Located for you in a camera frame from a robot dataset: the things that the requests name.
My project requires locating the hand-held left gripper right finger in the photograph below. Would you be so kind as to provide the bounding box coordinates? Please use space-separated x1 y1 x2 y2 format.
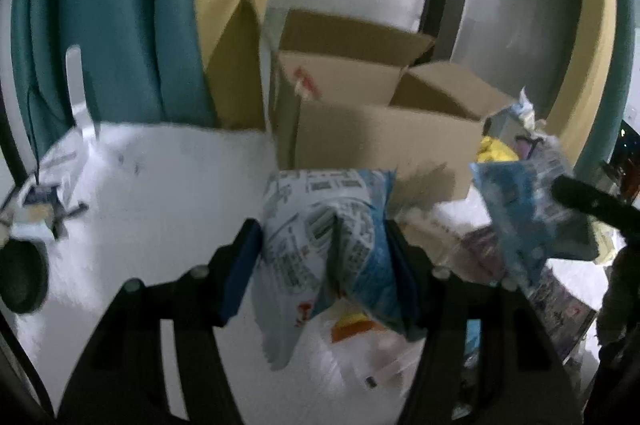
383 219 586 425

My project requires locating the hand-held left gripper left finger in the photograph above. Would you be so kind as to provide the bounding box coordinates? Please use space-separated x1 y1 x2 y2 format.
52 217 265 425

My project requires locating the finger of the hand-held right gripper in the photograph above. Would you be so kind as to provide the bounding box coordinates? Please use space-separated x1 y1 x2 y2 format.
550 174 640 233

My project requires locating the blue snack packet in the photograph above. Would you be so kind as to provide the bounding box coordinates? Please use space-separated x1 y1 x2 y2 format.
469 136 601 291

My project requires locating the clear yellow cake packet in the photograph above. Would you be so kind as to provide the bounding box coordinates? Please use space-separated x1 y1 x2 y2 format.
312 300 418 393

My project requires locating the white and blue snack bag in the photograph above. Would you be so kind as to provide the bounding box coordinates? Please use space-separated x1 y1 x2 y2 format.
250 167 426 372

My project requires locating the brown cardboard box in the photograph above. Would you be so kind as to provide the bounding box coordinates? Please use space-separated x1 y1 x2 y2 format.
205 0 518 200

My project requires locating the black box with lights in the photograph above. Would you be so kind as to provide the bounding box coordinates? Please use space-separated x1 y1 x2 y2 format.
600 119 640 206

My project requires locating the purple printed snack packet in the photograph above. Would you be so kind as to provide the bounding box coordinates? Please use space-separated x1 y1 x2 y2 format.
450 225 598 363

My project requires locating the purple pouch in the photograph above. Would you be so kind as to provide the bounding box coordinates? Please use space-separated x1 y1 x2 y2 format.
514 135 550 163

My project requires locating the yellow plush item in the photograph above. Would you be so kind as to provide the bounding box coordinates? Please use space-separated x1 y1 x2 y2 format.
475 135 521 164

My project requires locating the white crumpled tissue pack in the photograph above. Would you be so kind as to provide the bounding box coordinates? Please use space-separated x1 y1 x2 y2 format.
514 87 540 128

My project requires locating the teal curtain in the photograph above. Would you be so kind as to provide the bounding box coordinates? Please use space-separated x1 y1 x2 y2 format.
10 0 218 156
575 0 640 178

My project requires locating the small black tool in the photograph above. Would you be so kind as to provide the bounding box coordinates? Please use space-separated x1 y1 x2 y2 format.
50 201 91 240

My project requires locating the black round object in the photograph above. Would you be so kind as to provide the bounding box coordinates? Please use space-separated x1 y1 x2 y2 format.
0 239 51 315

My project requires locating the white bent stand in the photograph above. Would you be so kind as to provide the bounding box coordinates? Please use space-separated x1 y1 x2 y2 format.
64 45 102 143

